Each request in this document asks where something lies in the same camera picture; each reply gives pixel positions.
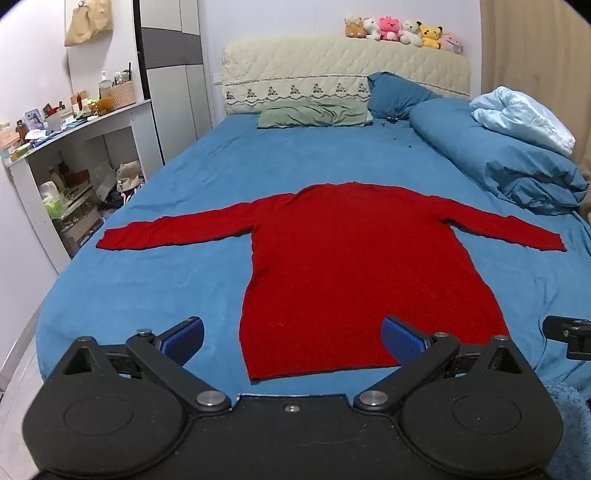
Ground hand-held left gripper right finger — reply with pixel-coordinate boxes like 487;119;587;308
353;315;532;414

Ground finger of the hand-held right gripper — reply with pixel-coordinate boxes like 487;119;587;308
542;315;591;361

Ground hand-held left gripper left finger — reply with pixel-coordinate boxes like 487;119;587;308
60;316;232;414

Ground red long-sleeved sweater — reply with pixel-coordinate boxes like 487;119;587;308
95;181;568;382

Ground fluffy blue rug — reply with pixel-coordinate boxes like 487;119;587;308
545;381;591;480

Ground bed with blue sheet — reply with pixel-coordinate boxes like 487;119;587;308
34;111;591;398

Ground beige canvas bag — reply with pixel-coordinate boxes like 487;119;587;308
115;161;144;192

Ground green plastic package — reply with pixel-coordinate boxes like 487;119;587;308
39;181;70;220

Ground blue duvet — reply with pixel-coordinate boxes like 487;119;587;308
409;98;589;217

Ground pale blue white blanket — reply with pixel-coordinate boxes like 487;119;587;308
470;87;577;157

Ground white shelf desk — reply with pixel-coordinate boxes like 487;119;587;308
4;99;164;273

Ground blue pillow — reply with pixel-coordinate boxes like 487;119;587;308
367;71;441;121

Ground green pillow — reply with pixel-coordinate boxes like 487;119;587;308
257;98;372;129

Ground wicker basket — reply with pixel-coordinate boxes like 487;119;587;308
111;80;137;109

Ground grey white wardrobe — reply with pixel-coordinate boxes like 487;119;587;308
133;0;213;167

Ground cream quilted headboard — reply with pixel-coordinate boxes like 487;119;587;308
222;36;472;116

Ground beige curtain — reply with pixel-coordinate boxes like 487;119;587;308
479;0;591;153

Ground pale pink plush toy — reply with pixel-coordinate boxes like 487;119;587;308
438;31;464;55

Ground yellow plush toy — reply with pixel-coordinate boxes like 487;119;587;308
418;21;444;49

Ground brown plush toy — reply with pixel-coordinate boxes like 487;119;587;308
344;14;369;40

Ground hanging beige paper bag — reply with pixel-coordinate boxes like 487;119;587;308
64;0;114;47

